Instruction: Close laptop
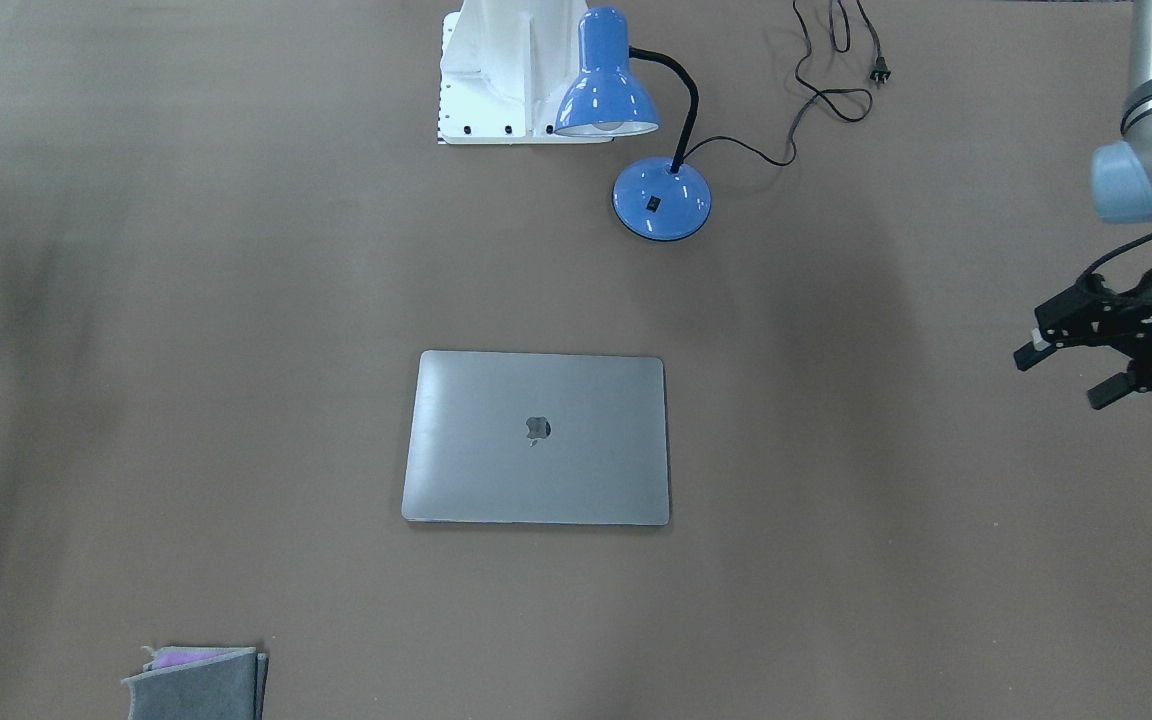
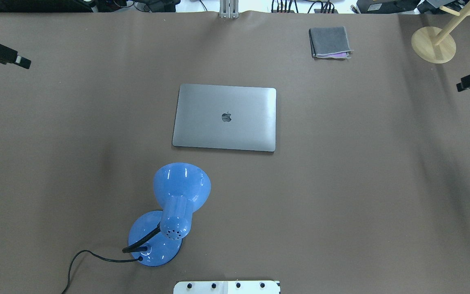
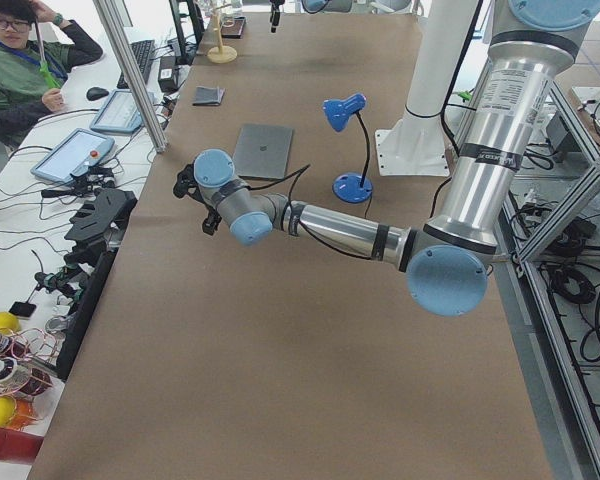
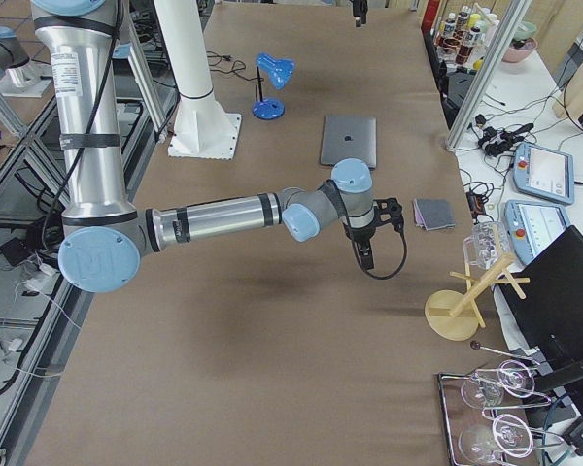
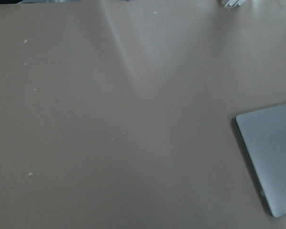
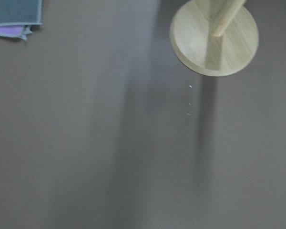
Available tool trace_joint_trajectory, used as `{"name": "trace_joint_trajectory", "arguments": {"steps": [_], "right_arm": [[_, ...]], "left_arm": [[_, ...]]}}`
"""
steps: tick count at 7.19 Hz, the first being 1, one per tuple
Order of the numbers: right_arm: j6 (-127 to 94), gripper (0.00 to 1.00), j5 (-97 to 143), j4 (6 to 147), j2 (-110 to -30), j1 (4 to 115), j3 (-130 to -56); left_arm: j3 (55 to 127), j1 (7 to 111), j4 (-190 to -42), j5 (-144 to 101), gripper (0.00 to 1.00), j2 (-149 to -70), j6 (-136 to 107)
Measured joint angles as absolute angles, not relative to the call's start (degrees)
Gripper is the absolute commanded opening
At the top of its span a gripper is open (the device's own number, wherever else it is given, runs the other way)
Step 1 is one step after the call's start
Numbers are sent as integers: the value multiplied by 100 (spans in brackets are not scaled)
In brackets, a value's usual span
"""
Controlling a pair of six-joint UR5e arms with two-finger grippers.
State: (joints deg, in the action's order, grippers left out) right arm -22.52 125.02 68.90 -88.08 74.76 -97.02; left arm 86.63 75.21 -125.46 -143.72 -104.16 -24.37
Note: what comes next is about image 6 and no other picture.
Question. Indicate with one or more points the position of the folded grey purple cloth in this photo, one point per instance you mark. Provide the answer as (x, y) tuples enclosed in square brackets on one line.
[(17, 17)]

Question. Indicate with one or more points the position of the wooden mug tree stand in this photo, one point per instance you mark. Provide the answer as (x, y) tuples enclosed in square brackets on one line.
[(214, 37)]

